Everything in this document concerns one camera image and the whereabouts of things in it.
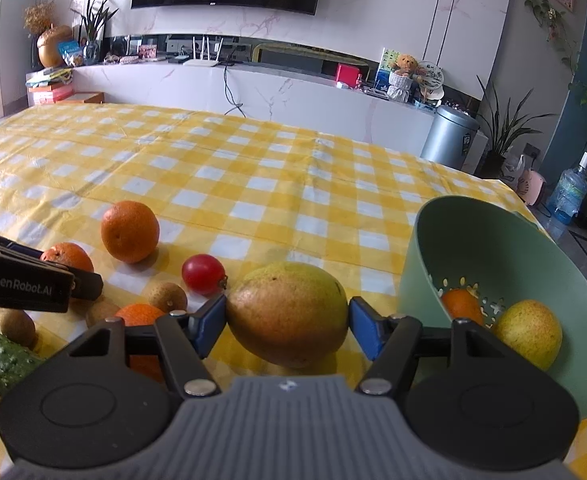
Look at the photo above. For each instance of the large orange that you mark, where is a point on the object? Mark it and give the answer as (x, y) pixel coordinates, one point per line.
(129, 231)

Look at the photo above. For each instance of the blue snack bag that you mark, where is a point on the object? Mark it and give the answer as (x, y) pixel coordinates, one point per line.
(68, 52)

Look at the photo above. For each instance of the green plant in vase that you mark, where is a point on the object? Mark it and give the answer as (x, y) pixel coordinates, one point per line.
(92, 51)

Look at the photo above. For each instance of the red box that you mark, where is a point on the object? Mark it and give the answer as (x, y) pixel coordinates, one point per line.
(346, 74)

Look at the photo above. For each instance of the pink fan heater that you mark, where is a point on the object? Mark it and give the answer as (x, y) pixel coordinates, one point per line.
(533, 187)

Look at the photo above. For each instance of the stack of books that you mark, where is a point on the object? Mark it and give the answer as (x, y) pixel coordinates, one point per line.
(48, 92)

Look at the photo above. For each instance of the yellow pear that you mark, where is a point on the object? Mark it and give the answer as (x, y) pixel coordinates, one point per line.
(528, 332)

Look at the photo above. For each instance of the blue water jug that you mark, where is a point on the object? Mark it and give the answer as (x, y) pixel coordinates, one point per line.
(568, 195)

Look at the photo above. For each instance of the landscape print board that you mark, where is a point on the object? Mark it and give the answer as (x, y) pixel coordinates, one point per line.
(386, 62)

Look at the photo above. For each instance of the green colander bowl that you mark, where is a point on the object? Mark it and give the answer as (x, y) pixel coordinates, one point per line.
(473, 240)

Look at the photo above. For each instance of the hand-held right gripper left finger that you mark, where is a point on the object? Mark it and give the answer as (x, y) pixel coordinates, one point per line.
(212, 322)

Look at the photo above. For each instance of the pink photo card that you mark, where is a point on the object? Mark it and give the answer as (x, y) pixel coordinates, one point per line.
(147, 51)

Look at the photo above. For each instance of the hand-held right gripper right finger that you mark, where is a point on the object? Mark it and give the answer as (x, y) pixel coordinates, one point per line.
(363, 327)

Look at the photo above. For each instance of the brown kiwi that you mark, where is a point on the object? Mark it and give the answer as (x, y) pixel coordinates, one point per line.
(101, 312)
(18, 327)
(168, 297)

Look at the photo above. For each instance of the yellow-green mango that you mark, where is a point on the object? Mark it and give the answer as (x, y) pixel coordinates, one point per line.
(288, 315)

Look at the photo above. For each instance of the small orange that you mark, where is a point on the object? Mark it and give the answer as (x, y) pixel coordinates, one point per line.
(71, 255)

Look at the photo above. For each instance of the golden acorn jar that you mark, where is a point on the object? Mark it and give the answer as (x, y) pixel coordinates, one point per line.
(53, 47)

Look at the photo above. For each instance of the silver trash can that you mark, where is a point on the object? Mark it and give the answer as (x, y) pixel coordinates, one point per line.
(448, 135)

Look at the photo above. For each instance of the dried flower bouquet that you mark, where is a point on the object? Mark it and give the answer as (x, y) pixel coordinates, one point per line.
(39, 17)

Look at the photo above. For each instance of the hanging vine plant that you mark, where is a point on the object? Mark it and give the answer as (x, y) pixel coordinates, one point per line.
(548, 12)

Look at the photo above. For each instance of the white marble cabinet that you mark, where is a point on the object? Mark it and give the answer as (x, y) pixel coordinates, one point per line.
(298, 100)

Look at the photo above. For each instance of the low wooden table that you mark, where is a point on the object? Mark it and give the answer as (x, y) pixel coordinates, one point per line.
(83, 97)

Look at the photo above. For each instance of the potted long-leaf plant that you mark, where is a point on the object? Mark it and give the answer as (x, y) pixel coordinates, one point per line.
(493, 162)

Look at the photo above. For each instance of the brown teddy bear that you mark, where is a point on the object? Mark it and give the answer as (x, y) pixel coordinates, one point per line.
(406, 64)

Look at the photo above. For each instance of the yellow checked tablecloth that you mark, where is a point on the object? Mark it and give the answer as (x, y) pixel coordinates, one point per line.
(273, 185)

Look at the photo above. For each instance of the round printed hand fan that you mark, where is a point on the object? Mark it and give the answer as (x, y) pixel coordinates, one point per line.
(431, 75)

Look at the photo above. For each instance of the white router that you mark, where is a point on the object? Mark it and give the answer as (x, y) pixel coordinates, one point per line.
(201, 62)

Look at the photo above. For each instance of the red tomato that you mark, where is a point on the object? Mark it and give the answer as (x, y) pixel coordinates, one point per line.
(203, 273)

